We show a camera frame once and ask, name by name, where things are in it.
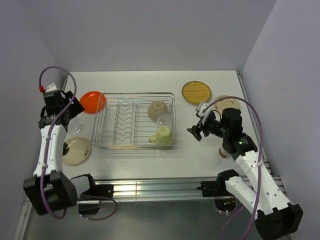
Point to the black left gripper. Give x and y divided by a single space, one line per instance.
76 108

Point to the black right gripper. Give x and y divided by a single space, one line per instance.
196 132

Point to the orange plastic plate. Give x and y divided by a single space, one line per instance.
93 102

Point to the clear drinking glass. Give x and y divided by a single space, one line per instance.
74 126
164 119

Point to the pale green mug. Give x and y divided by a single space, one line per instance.
163 136

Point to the metal tin cup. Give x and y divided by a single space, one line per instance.
222 152

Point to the yellow woven-pattern plate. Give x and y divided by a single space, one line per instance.
195 92

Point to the cream plate with writing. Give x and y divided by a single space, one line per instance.
76 150

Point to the beige ceramic bowl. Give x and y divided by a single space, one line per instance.
156 108

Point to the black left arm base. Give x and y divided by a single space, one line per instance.
100 190

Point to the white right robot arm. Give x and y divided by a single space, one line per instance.
273 213

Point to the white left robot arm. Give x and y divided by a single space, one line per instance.
49 190

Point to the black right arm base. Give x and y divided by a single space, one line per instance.
210 189

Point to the beige floral plate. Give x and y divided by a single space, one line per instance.
226 103

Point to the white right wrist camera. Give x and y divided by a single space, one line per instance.
203 110

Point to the wire dish rack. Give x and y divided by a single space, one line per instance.
122 120

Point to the aluminium front rail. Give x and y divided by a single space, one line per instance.
146 190

